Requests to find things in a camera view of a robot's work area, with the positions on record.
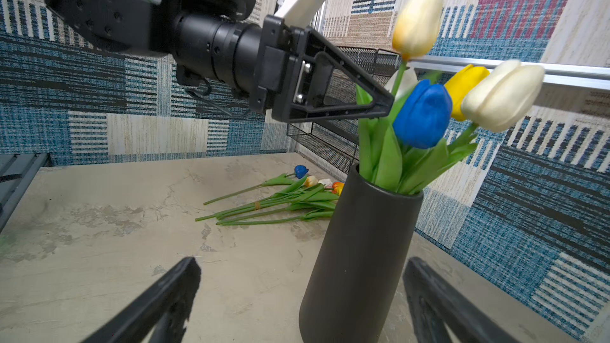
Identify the tulip bunch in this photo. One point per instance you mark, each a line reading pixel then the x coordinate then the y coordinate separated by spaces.
pixel 300 200

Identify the pale blue tulip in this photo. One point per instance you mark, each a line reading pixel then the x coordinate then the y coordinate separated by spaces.
pixel 408 82

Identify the black wire mesh shelf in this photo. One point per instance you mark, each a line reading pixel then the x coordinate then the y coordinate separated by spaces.
pixel 336 141

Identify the yellow tulip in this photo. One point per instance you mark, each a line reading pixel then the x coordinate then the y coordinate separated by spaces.
pixel 460 84

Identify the aluminium mounting rail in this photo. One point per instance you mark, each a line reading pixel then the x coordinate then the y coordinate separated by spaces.
pixel 17 173

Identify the cream white tulip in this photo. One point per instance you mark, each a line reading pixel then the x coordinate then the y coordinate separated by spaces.
pixel 495 104

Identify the black cylindrical vase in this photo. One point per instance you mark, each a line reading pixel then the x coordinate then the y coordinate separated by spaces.
pixel 361 260

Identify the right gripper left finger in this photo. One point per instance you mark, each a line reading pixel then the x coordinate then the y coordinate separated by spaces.
pixel 160 312

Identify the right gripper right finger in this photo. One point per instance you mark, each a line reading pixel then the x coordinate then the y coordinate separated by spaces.
pixel 437 308

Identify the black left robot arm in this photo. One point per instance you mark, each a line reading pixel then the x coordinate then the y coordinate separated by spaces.
pixel 209 39

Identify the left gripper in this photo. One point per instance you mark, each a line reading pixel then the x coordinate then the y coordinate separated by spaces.
pixel 300 76

